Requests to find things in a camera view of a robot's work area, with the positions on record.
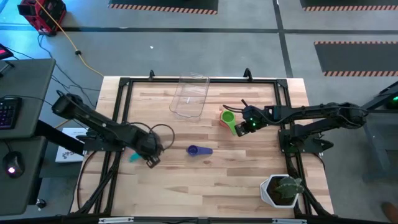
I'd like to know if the red machine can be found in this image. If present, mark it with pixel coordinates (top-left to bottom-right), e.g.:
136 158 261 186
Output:
17 0 68 37

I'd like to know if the teal measuring cup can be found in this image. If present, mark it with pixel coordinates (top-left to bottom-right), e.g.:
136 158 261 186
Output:
129 151 143 164

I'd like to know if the black computer mouse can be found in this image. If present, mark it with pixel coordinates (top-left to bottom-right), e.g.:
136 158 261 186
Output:
2 151 25 179

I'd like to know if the silver metal bracket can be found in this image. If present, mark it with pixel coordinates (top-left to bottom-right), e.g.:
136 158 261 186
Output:
98 217 135 224
271 218 308 224

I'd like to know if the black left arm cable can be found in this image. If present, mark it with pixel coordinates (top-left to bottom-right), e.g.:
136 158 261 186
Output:
129 122 175 152

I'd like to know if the black keyboard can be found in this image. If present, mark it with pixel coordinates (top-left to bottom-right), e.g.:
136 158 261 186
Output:
0 96 23 131

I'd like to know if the green measuring cup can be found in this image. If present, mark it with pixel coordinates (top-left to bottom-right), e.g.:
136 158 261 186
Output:
220 109 239 136

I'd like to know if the green cactus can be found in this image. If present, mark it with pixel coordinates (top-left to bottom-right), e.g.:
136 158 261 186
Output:
274 175 306 200

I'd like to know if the yellow extension cable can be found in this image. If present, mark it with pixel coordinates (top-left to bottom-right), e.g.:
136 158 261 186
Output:
34 0 105 78

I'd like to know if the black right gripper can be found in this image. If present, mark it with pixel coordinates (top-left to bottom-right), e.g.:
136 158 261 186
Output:
234 105 272 138

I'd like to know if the clear plastic basket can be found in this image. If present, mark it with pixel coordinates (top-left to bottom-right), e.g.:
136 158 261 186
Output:
169 72 211 119

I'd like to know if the grey desk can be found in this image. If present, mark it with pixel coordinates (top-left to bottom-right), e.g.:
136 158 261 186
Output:
0 58 57 216

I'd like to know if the white geometric planter pot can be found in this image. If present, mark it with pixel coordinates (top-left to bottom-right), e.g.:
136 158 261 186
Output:
259 174 302 209

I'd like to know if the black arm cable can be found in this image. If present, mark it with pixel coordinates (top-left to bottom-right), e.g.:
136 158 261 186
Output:
129 122 175 152
229 98 250 113

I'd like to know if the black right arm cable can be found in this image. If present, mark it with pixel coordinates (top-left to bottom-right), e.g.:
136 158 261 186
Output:
229 98 250 113

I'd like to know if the black striped-edge floor mat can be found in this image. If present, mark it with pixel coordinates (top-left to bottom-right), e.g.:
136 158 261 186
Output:
299 0 398 12
313 40 398 78
108 0 220 16

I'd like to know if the black device with pink light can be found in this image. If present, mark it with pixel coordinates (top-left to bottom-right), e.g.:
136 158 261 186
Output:
0 43 15 60

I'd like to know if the black floor cable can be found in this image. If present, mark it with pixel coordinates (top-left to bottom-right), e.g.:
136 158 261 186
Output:
6 33 102 105

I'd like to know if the black device with green light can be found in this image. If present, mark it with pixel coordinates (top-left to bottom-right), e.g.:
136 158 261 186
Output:
385 93 398 110

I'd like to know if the purple measuring cup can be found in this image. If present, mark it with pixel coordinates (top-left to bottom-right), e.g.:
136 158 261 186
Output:
185 144 214 157

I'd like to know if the black aluminium table frame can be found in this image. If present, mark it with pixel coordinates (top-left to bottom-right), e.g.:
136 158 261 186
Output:
68 76 336 218

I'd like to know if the white cardboard box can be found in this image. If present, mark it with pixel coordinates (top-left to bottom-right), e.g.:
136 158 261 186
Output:
55 127 90 164

